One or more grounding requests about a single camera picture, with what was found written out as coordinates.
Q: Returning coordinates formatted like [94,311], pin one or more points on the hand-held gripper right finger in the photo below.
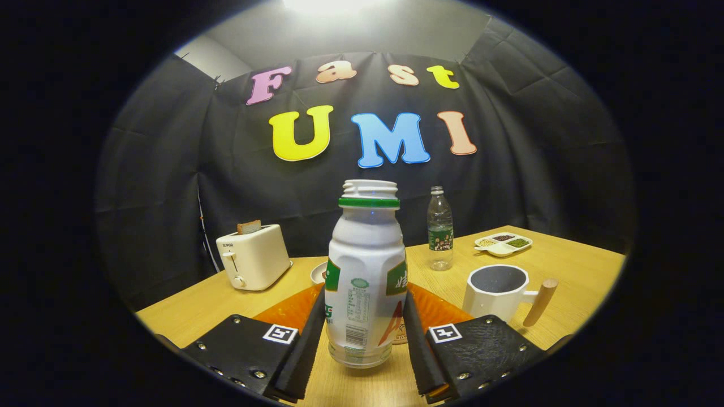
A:
[421,356]

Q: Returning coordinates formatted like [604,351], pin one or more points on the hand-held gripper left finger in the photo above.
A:
[302,350]

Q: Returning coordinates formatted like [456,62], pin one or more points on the round cork coaster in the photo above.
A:
[400,334]

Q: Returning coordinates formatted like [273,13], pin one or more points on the white juice bottle green label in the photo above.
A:
[365,254]

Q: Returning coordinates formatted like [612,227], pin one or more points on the clear plastic water bottle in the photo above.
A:
[440,226]

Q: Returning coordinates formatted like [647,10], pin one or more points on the round white plate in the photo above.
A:
[317,274]

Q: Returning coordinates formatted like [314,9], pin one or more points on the cream white toaster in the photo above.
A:
[257,260]

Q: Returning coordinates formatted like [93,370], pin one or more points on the white divided dish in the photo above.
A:
[500,250]

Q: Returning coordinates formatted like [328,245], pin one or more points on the bread slice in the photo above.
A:
[249,227]

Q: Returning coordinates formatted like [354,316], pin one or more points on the dark red beans heap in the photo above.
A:
[503,237]

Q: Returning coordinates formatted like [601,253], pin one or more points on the green beans heap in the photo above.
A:
[518,243]

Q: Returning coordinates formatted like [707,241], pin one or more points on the wooden table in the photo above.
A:
[565,265]

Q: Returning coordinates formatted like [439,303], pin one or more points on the black backdrop cloth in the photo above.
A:
[169,169]

